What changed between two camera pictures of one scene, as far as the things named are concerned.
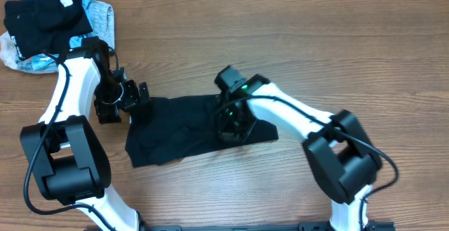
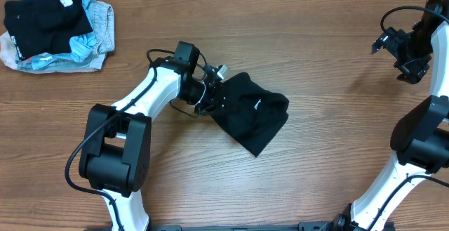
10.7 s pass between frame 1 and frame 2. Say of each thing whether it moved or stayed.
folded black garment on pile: stayed
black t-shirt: moved
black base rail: stayed
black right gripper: moved
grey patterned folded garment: stayed
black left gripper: moved
